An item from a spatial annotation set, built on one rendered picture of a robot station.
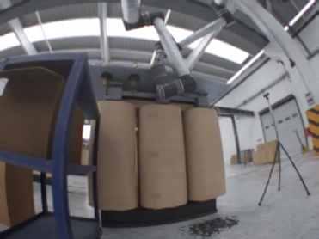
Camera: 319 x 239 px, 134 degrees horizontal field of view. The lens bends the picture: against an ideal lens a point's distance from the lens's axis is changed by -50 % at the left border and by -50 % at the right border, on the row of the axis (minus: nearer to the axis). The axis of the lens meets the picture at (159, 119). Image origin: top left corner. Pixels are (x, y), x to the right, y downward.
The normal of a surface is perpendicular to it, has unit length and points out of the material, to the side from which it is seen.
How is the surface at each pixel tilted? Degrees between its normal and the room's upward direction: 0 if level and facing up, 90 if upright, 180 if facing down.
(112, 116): 90
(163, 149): 90
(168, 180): 90
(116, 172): 90
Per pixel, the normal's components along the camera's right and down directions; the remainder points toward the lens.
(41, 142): 0.28, -0.33
